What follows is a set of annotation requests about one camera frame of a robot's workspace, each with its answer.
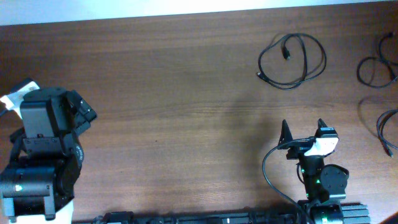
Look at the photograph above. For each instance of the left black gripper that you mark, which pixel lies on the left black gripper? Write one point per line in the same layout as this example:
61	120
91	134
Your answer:
86	112

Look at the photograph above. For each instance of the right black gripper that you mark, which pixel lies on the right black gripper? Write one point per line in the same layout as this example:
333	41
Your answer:
298	150

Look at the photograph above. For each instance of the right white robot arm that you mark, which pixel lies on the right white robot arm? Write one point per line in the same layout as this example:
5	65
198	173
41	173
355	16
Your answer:
324	184

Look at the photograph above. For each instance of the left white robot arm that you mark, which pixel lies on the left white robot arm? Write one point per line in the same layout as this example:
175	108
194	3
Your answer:
46	158

